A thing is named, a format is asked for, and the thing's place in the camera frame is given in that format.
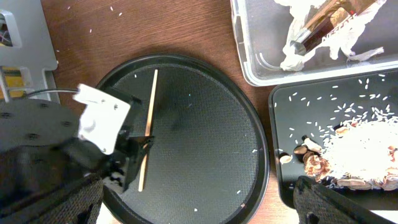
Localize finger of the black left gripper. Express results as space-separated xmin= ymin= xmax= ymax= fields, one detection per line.
xmin=121 ymin=135 xmax=154 ymax=152
xmin=123 ymin=149 xmax=149 ymax=192

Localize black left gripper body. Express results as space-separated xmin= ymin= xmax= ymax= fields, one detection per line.
xmin=62 ymin=88 xmax=142 ymax=184

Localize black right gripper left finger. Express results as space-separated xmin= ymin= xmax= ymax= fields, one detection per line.
xmin=1 ymin=175 xmax=103 ymax=224

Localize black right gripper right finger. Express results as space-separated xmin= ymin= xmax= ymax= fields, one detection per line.
xmin=293 ymin=176 xmax=393 ymax=224

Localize rice and nut food scraps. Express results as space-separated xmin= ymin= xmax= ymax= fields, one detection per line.
xmin=278 ymin=73 xmax=398 ymax=191

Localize wooden chopstick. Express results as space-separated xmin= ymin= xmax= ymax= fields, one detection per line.
xmin=138 ymin=69 xmax=159 ymax=192

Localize white paper napkin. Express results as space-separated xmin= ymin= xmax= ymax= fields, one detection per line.
xmin=275 ymin=0 xmax=386 ymax=72

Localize gold snack wrapper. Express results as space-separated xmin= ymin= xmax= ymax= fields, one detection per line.
xmin=290 ymin=0 xmax=375 ymax=56

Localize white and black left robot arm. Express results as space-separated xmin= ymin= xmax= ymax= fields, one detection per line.
xmin=1 ymin=85 xmax=154 ymax=217

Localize black rectangular food-waste tray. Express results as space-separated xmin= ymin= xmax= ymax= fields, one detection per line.
xmin=268 ymin=70 xmax=398 ymax=211

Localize grey plastic dishwasher rack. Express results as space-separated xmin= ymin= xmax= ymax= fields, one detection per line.
xmin=1 ymin=0 xmax=58 ymax=101

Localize clear plastic waste bin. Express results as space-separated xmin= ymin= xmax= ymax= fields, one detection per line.
xmin=231 ymin=0 xmax=397 ymax=86

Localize round black serving tray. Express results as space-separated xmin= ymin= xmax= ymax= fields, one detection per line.
xmin=98 ymin=54 xmax=269 ymax=223

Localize black left camera cable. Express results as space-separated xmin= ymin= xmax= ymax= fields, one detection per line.
xmin=23 ymin=88 xmax=80 ymax=100

